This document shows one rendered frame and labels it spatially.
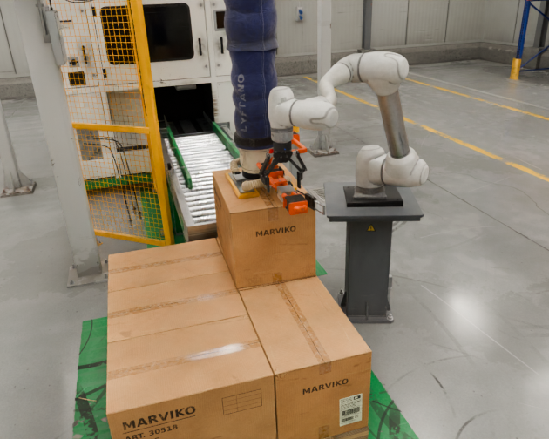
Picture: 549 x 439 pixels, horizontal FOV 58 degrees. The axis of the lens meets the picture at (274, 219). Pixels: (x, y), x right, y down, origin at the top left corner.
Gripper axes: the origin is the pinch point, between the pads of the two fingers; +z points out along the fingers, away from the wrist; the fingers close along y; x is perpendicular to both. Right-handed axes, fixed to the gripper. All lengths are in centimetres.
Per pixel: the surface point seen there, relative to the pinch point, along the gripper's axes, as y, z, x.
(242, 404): 33, 64, 51
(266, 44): -3, -54, -31
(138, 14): 47, -65, -151
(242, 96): 8.1, -32.5, -34.9
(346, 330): -15, 53, 34
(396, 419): -40, 107, 38
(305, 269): -13, 48, -10
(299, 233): -9.8, 28.1, -10.3
